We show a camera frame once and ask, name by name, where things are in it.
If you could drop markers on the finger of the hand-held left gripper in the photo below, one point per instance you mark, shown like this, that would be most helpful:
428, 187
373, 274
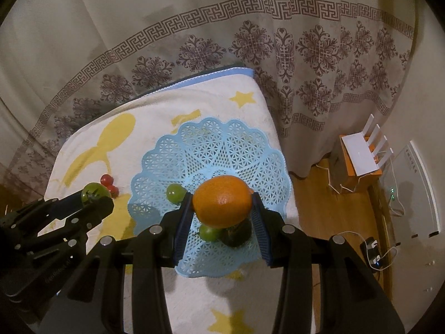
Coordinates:
97, 212
66, 204

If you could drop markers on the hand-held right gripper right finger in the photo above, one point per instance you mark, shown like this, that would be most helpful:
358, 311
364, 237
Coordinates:
259, 229

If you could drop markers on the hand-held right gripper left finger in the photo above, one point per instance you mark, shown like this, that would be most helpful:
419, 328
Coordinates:
184, 222

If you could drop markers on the green tomato with long stem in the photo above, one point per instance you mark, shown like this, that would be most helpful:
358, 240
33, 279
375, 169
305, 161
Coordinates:
92, 189

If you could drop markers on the dark wrinkled passion fruit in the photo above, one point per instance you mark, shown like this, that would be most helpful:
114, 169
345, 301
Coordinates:
236, 236

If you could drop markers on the small green tomato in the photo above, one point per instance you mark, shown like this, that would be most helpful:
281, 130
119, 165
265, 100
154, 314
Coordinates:
175, 193

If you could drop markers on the round orange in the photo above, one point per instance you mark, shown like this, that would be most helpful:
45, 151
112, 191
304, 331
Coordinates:
222, 198

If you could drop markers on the light blue plastic basket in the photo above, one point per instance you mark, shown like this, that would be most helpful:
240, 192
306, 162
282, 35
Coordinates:
215, 146

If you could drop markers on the red cherry tomato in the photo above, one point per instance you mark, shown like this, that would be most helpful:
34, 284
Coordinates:
106, 180
113, 191

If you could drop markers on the white and yellow towel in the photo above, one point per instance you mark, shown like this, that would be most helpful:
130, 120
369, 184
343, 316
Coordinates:
104, 139

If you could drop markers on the orange cardboard box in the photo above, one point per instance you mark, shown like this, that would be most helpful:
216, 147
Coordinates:
349, 167

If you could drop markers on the black power strip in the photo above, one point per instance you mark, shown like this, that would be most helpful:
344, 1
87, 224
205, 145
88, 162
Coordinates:
370, 250

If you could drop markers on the white router with antennas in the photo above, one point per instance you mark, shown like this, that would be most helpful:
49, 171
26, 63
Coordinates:
361, 153

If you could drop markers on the white appliance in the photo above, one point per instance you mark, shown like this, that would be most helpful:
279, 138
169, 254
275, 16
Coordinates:
413, 188

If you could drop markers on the beige patterned curtain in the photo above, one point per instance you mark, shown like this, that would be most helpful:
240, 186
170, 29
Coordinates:
208, 24

